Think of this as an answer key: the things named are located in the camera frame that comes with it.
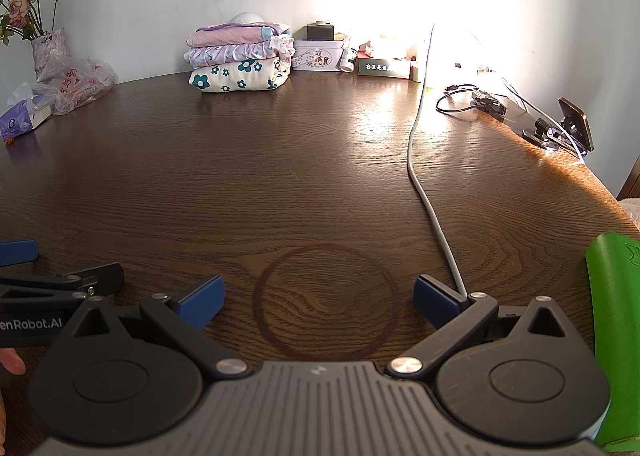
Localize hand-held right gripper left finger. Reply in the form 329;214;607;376
72;275;253;379

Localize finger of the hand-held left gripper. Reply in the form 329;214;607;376
0;238;40;268
0;263;125;309

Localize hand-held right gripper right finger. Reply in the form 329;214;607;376
387;275;571;379

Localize white dress teal flowers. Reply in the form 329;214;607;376
188;57;292;94

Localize person's left hand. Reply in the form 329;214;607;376
0;347;26;442

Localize purple tissue pack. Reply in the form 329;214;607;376
0;82;55;143

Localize clear plastic bag red print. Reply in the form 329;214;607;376
35;55;120;116

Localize green case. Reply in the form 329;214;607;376
585;232;640;453

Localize patterned flower vase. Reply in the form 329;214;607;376
31;28;68;79

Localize black adapter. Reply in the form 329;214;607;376
471;90;507;116

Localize white fluffy cloth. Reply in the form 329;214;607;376
620;197;640;229

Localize black phone stand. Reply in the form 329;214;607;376
521;97;595;153

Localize wooden chair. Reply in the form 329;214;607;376
617;168;640;201

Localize dark labelled box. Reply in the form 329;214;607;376
356;56;412;79

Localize pink floral garment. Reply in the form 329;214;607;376
183;36;296;68

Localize white bottle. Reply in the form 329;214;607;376
340;33;358;73

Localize pink folded garment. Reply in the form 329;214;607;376
186;22;292;48

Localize white printed tin box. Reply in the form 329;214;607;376
291;38;346;72

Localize small black box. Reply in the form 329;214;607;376
306;20;335;41

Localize thick white cable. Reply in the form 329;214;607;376
407;22;468;298

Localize black cable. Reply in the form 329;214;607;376
435;83;481;114

